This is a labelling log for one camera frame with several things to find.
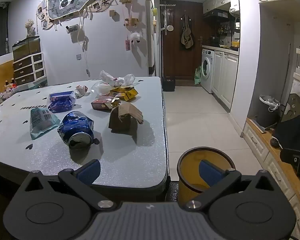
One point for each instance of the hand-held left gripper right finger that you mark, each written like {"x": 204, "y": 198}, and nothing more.
{"x": 210, "y": 171}

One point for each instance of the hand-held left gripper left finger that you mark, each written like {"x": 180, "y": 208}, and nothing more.
{"x": 90, "y": 172}

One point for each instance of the yellow waste bin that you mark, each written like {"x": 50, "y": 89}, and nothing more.
{"x": 190, "y": 162}

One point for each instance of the crushed blue drink can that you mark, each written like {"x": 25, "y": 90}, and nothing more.
{"x": 75, "y": 127}

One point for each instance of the brown cardboard box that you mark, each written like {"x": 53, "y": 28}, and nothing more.
{"x": 122, "y": 120}

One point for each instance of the red snack box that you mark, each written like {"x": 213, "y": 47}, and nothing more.
{"x": 101, "y": 103}

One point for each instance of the teal snack packet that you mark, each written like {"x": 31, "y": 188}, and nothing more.
{"x": 41, "y": 122}

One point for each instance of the clear plastic bag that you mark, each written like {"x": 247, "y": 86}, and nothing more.
{"x": 101, "y": 88}

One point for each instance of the white plastic bag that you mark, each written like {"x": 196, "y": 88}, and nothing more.
{"x": 127, "y": 79}
{"x": 106, "y": 76}

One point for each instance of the wooden top side cabinet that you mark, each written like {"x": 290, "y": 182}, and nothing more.
{"x": 257, "y": 142}

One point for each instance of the silver foil table mat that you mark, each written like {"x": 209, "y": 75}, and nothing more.
{"x": 130, "y": 160}

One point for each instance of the bear printed cloth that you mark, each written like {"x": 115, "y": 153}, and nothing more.
{"x": 292, "y": 110}

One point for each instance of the grey waste bin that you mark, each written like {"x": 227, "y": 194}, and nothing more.
{"x": 265, "y": 116}

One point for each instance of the blue snack bag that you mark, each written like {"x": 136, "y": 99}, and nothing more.
{"x": 61, "y": 102}

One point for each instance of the crumpled paper wrapper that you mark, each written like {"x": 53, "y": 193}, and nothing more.
{"x": 81, "y": 90}

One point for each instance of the yellow cardboard box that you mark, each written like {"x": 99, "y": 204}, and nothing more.
{"x": 128, "y": 95}

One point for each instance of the white base kitchen cabinets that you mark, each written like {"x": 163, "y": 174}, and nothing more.
{"x": 225, "y": 80}

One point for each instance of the green plastic bag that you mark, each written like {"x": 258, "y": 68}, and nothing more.
{"x": 197, "y": 76}

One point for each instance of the black crate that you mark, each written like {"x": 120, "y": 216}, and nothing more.
{"x": 168, "y": 83}

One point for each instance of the white washing machine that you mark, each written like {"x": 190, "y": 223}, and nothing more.
{"x": 207, "y": 67}

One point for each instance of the brown wooden door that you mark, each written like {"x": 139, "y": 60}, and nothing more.
{"x": 175, "y": 55}

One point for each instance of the white drawer unit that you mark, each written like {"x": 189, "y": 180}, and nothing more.
{"x": 27, "y": 67}

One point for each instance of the white refrigerator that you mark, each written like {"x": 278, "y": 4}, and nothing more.
{"x": 151, "y": 55}

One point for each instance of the pink hanging tag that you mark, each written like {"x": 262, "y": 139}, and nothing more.
{"x": 127, "y": 45}

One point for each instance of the hanging tote bag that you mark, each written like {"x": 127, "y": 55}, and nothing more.
{"x": 187, "y": 38}

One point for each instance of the glass tank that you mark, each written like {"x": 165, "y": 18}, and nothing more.
{"x": 27, "y": 46}

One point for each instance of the white plush toy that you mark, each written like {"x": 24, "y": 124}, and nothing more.
{"x": 135, "y": 37}

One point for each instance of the hanging kitchen strainer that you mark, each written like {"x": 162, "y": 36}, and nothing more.
{"x": 170, "y": 27}

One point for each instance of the black range hood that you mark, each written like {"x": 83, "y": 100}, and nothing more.
{"x": 217, "y": 13}

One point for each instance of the dried flower bunch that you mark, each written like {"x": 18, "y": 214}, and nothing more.
{"x": 30, "y": 26}

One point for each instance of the panda wall banner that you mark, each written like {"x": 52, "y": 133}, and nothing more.
{"x": 65, "y": 2}

